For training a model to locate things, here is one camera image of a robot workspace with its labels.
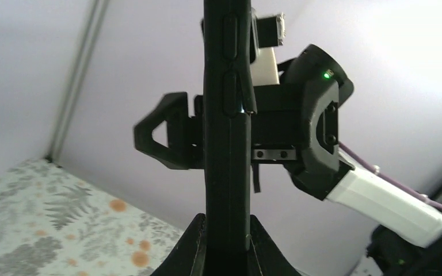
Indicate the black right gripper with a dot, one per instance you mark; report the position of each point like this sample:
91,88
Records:
295,123

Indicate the black phone case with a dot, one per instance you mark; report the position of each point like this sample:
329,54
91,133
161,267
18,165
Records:
228,103

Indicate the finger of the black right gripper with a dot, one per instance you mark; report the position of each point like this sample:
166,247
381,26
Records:
172,136

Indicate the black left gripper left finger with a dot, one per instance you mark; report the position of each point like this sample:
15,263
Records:
187,257

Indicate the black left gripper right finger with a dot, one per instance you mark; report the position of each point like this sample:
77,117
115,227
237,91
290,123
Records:
264,256

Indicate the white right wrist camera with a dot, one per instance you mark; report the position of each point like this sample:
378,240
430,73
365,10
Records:
266,33

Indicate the aluminium corner frame post left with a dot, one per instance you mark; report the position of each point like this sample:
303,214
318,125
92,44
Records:
87,44

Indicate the floral patterned table mat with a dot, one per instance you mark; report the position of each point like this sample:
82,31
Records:
53,223

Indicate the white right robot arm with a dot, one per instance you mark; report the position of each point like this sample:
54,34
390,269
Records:
408,240

